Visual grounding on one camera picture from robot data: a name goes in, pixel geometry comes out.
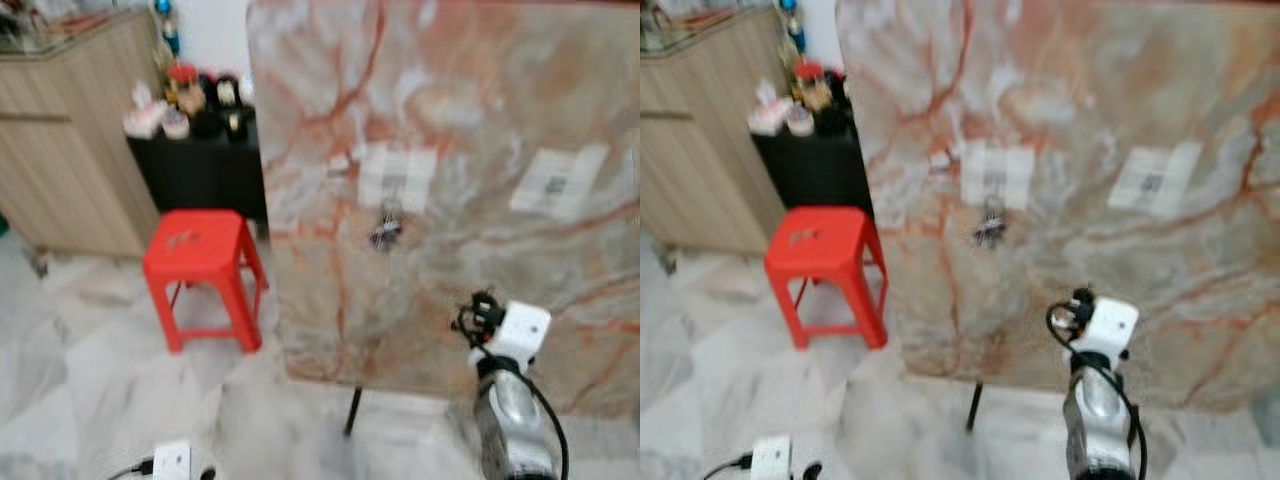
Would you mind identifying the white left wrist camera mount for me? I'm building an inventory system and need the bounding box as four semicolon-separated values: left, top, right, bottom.
151;439;192;480
749;434;794;480

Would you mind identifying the blue and gold trophy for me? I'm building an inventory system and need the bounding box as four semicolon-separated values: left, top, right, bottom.
154;0;182;57
779;0;807;52

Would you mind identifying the red plastic stool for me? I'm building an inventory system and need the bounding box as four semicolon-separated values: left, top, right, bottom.
764;206;890;352
141;209;270;355

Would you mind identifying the clear adhesive wall hook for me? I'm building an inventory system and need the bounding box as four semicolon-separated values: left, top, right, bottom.
1107;139;1204;220
507;142;610;224
957;139;1037;212
356;142;439;214

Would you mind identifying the black low console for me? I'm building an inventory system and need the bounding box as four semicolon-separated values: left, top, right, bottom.
751;99;877;222
126;104;270;237

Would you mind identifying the marble pattern folding table top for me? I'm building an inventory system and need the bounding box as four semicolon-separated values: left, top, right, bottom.
834;0;1280;414
244;0;641;420

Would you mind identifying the light wood cabinet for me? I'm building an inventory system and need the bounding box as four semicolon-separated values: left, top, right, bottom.
0;11;167;260
640;9;792;257

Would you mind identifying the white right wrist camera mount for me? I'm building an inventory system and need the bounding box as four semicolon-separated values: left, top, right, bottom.
481;299;554;367
1071;295;1140;362

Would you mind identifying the pink white tissue box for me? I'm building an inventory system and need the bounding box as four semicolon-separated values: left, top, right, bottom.
122;84;167;139
749;81;792;137

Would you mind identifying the silver key bunch with ring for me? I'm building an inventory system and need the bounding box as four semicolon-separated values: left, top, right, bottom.
974;196;1012;250
367;199;407;252

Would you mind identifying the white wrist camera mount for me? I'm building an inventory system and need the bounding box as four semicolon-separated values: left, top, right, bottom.
151;439;192;480
749;434;794;480
481;299;554;367
1071;295;1140;362

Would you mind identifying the red lid clear jar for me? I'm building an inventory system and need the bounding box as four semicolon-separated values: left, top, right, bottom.
792;59;832;114
164;62;207;117

